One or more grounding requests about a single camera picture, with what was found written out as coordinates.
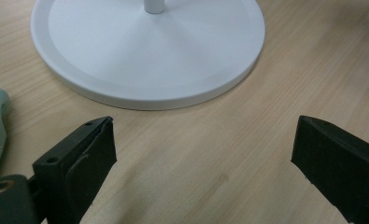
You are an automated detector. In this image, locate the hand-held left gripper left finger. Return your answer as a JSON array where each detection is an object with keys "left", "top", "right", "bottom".
[{"left": 32, "top": 116, "right": 118, "bottom": 224}]

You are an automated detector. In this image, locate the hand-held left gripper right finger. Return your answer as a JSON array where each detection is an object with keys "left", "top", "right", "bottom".
[{"left": 291, "top": 115, "right": 369, "bottom": 224}]

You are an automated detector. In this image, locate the white round stand base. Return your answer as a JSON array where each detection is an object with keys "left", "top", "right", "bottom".
[{"left": 30, "top": 0, "right": 266, "bottom": 111}]

